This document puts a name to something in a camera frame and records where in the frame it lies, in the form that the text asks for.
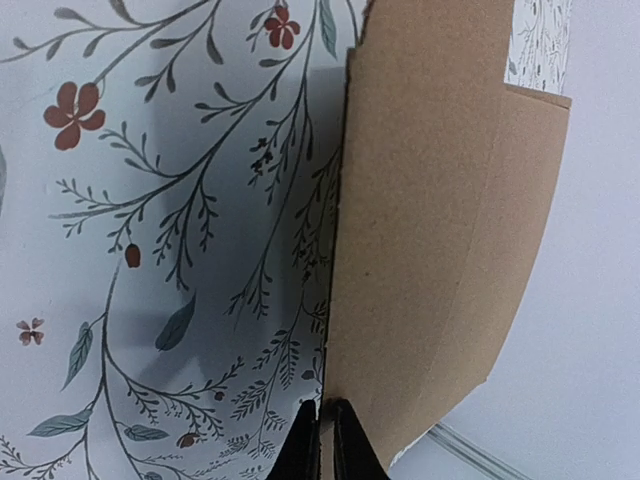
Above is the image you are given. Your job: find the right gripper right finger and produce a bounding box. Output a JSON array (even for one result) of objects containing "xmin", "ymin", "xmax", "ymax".
[{"xmin": 333, "ymin": 398, "xmax": 390, "ymax": 480}]

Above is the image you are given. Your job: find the right aluminium frame post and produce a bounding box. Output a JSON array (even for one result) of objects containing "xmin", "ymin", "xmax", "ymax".
[{"xmin": 426, "ymin": 423, "xmax": 532, "ymax": 480}]

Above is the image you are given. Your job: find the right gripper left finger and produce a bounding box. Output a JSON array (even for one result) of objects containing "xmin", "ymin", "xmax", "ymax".
[{"xmin": 269, "ymin": 400, "xmax": 320, "ymax": 480}]

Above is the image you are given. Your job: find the floral patterned table mat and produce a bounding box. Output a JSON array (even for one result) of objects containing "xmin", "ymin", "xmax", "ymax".
[{"xmin": 1, "ymin": 1, "xmax": 572, "ymax": 479}]

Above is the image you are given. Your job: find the brown cardboard box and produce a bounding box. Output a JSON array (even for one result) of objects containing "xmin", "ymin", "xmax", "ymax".
[{"xmin": 324, "ymin": 0, "xmax": 571, "ymax": 465}]

